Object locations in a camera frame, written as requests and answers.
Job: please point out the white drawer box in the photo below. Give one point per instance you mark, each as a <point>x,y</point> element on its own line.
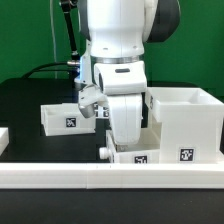
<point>146,151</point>
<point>65,119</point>

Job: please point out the white U-shaped fence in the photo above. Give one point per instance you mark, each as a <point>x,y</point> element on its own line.
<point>96,176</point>

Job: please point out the white rear drawer box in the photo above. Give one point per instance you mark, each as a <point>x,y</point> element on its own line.
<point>65,119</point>

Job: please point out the white marker base sheet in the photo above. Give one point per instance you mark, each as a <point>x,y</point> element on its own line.
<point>103,110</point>

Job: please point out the white front drawer box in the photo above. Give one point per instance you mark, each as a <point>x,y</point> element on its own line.
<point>146,151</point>

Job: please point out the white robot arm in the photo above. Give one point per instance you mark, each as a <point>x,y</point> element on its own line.
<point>117,30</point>

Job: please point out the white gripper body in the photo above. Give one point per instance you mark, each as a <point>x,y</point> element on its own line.
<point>125,132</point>

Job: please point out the white drawer cabinet frame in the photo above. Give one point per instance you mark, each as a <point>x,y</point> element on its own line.
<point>187,123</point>

